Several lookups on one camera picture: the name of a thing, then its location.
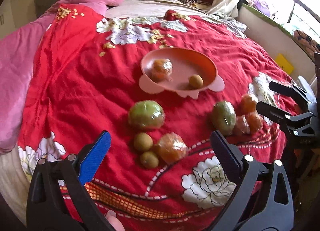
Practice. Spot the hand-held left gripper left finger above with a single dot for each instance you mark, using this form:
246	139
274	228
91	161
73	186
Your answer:
98	152

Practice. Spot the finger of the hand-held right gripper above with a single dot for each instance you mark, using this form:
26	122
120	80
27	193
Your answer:
272	112
285	89

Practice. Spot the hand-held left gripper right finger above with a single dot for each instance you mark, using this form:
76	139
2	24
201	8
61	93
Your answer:
225	155

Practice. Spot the plastic-wrapped orange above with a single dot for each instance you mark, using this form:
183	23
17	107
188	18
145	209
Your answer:
248	103
255	122
171	148
241	125
162	69

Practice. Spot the plastic-wrapped green apple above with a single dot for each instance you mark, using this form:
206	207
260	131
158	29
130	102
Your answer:
223	118
146	115

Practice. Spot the brown kiwi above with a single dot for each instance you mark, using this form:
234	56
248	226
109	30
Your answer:
149	159
195	82
143	141

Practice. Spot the pink flower-shaped bowl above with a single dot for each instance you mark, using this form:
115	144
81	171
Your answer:
185	65

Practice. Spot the person's left hand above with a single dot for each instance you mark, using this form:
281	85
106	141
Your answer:
116	223

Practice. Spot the yellow card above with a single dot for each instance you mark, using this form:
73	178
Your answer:
283	63

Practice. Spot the brown patterned cushion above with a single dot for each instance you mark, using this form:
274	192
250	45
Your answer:
307	42

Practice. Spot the white window bench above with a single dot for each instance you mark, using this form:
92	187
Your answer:
265	35

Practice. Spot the red floral blanket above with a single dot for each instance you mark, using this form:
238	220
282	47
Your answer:
75	83

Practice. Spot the purple cloth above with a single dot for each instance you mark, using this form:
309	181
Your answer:
260	5

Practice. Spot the crumpled grey white cloth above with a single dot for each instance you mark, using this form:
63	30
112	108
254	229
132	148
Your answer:
225	22

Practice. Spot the white mattress sheet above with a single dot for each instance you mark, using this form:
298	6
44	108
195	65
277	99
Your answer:
10	183

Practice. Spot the pink quilt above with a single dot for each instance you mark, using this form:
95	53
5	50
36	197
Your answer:
15	70

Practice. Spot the beige bed sheet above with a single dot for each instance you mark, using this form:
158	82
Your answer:
150	5

